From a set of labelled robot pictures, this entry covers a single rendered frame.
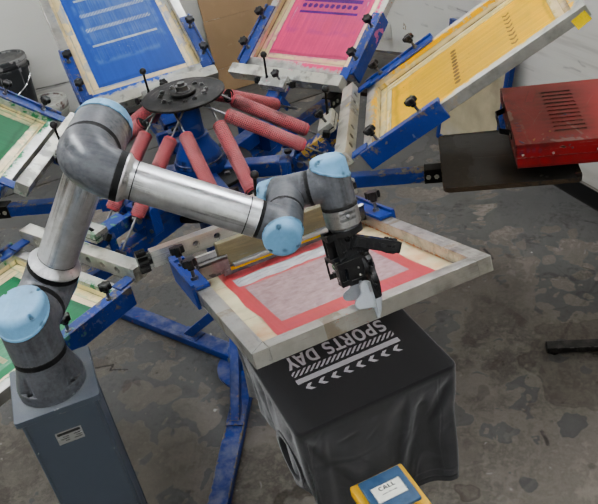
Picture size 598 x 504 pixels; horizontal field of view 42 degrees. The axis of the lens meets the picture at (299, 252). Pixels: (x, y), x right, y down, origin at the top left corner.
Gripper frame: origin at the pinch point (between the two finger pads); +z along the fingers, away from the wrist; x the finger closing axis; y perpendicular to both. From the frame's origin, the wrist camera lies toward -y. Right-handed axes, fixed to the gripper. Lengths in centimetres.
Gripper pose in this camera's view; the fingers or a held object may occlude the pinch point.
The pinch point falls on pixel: (375, 307)
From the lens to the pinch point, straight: 171.1
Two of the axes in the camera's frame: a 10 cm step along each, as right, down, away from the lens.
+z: 2.6, 9.1, 3.2
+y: -9.0, 3.5, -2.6
